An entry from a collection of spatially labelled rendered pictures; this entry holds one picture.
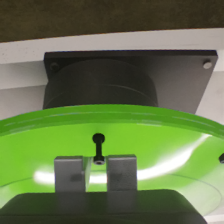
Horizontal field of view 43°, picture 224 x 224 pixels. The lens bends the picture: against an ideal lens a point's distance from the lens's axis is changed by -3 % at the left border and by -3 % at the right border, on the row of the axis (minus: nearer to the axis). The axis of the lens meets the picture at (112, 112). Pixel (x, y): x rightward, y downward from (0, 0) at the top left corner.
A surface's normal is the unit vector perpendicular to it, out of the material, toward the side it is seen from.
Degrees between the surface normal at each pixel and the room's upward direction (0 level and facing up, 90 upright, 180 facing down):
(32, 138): 25
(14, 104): 0
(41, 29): 0
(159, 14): 0
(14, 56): 90
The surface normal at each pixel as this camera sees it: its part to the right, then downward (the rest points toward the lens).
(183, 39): -0.06, -0.56
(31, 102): 0.04, 0.83
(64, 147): -0.03, 0.52
